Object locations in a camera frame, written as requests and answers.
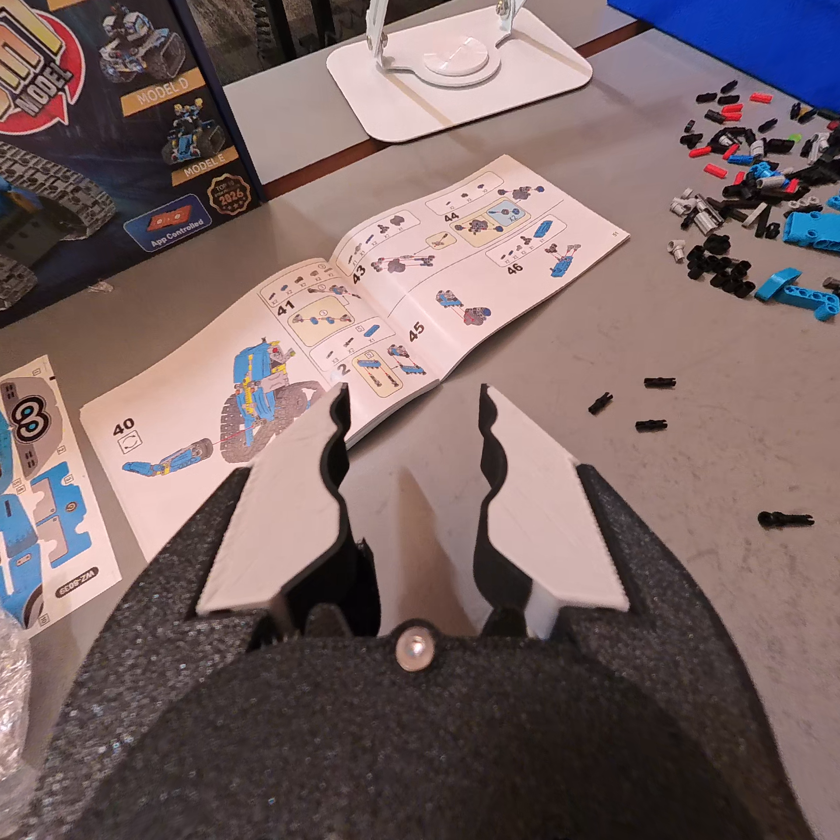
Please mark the instruction booklet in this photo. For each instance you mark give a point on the instruction booklet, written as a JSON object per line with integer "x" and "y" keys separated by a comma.
{"x": 459, "y": 295}

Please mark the sticker sheet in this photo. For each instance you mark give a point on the sticker sheet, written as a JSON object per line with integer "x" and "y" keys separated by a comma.
{"x": 52, "y": 525}

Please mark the blue plastic bin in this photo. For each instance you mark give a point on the blue plastic bin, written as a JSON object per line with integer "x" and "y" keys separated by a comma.
{"x": 754, "y": 39}

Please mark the grey desk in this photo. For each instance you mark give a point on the grey desk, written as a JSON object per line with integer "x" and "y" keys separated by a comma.
{"x": 689, "y": 590}

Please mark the light blue bent liftarm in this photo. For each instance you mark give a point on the light blue bent liftarm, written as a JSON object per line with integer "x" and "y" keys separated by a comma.
{"x": 774, "y": 283}

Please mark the black pin connector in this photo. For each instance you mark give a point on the black pin connector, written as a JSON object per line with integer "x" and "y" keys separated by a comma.
{"x": 652, "y": 425}
{"x": 659, "y": 382}
{"x": 600, "y": 402}

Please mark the toy kit box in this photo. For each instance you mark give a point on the toy kit box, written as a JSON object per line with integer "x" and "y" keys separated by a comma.
{"x": 98, "y": 131}

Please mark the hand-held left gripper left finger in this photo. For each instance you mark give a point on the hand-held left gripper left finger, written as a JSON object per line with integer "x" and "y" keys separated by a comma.
{"x": 282, "y": 518}

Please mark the light blue curved panel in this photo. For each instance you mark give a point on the light blue curved panel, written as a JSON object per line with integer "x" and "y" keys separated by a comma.
{"x": 814, "y": 229}

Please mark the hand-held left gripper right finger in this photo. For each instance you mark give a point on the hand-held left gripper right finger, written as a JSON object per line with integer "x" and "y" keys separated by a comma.
{"x": 551, "y": 525}

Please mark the pile of building brick pieces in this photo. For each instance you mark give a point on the pile of building brick pieces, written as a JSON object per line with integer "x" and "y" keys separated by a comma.
{"x": 722, "y": 262}

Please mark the black long pin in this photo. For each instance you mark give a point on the black long pin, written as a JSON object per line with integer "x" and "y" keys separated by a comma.
{"x": 785, "y": 520}

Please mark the clear plastic scrap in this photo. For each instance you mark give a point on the clear plastic scrap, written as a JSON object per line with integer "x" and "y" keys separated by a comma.
{"x": 100, "y": 287}

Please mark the light blue angled liftarm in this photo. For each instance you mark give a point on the light blue angled liftarm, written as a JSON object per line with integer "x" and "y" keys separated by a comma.
{"x": 817, "y": 302}

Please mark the clear plastic bag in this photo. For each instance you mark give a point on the clear plastic bag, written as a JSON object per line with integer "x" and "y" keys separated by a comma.
{"x": 13, "y": 695}

